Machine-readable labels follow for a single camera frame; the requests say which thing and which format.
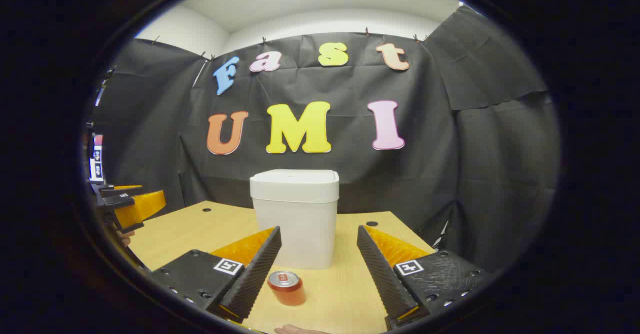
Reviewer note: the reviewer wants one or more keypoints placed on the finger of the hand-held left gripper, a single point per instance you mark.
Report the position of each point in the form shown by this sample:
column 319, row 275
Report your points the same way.
column 142, row 206
column 122, row 188

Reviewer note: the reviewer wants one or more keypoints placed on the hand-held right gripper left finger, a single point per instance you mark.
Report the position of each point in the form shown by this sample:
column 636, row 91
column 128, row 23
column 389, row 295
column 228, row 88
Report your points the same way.
column 255, row 279

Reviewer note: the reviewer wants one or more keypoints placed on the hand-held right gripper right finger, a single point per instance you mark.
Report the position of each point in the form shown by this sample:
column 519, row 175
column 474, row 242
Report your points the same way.
column 382, row 279

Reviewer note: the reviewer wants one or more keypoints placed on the red pop can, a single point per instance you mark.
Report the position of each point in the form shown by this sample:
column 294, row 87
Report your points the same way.
column 289, row 291

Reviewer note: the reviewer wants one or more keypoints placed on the white desktop garbage bin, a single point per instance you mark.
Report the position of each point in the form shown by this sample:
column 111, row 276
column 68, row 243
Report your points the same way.
column 295, row 214

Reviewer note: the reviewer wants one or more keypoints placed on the wooden desktop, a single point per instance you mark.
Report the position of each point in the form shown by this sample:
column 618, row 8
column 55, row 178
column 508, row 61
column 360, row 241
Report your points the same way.
column 200, row 234

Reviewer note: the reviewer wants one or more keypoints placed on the white and blue background items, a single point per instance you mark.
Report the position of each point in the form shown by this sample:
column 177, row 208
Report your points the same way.
column 96, row 164

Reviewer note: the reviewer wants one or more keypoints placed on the black backdrop cloth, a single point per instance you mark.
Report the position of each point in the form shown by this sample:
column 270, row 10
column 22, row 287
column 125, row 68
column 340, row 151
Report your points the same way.
column 450, row 149

